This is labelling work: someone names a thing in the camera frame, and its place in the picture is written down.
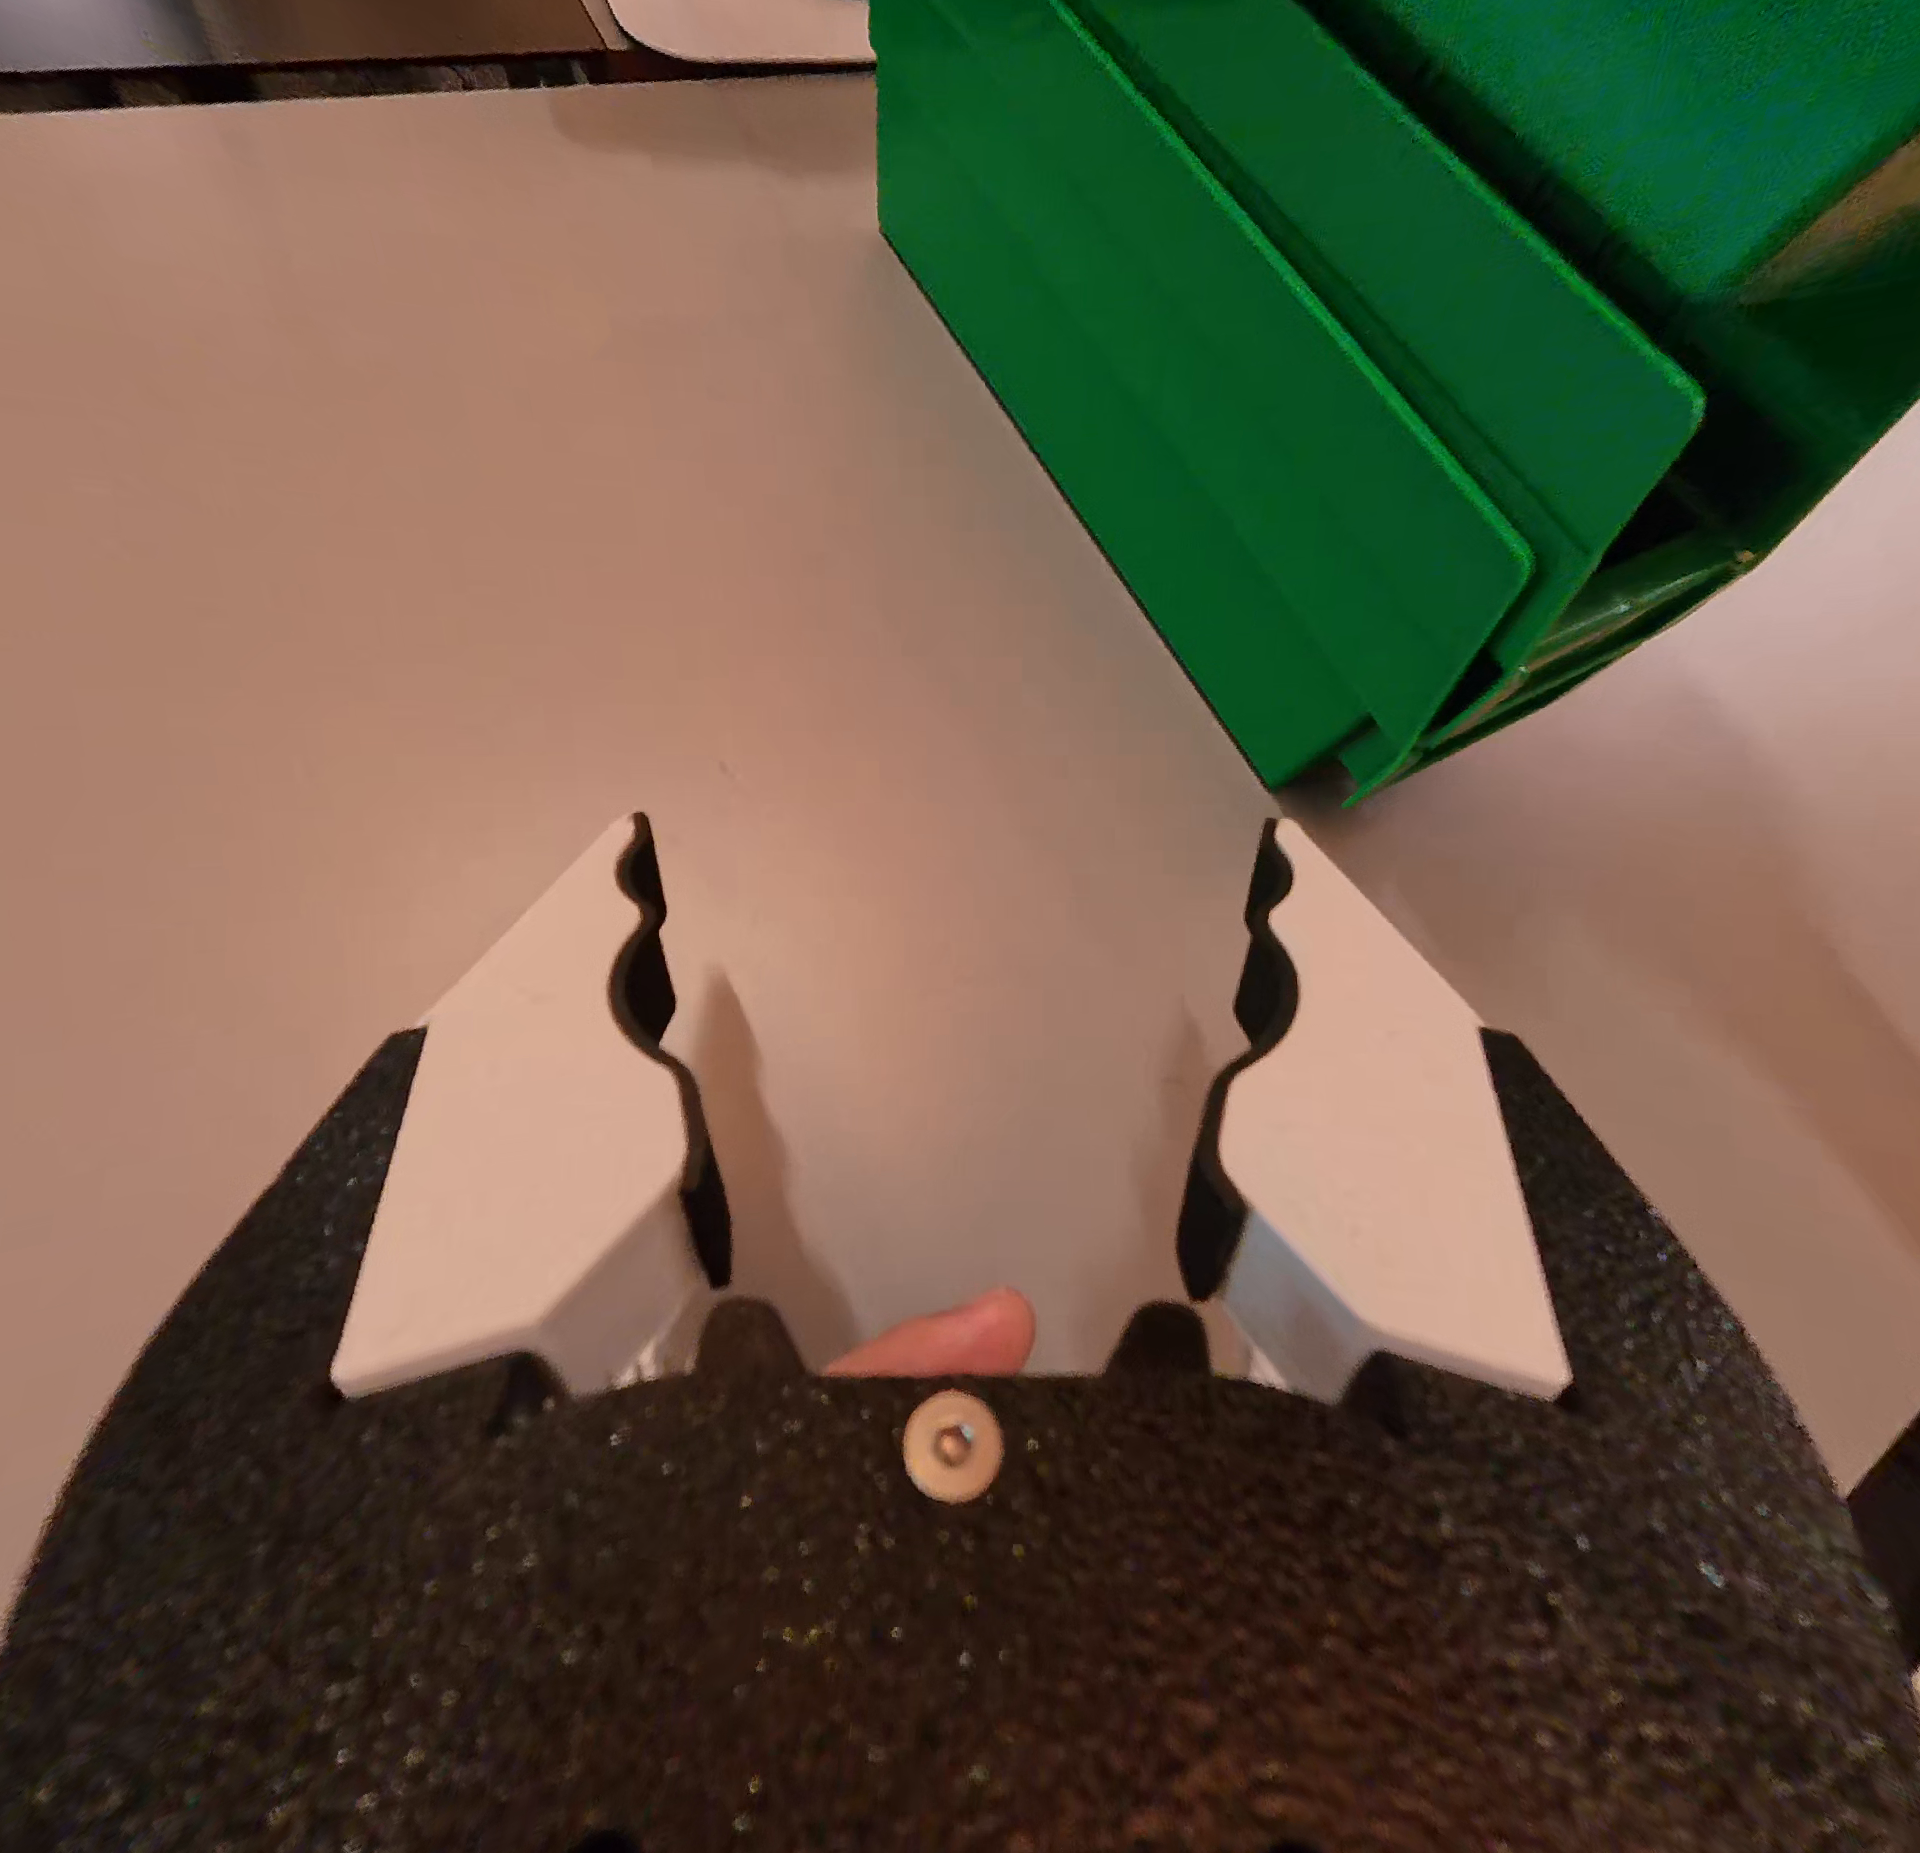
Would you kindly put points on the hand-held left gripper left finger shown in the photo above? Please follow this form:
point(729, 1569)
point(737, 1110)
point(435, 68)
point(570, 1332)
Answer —
point(526, 1132)

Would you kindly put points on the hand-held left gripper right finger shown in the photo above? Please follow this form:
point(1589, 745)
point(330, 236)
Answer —
point(1379, 1132)

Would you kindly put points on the green plastic bin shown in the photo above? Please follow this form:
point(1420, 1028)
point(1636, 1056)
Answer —
point(1427, 134)
point(1529, 368)
point(1649, 53)
point(1139, 428)

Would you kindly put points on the person's left hand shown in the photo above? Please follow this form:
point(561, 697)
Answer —
point(960, 1335)

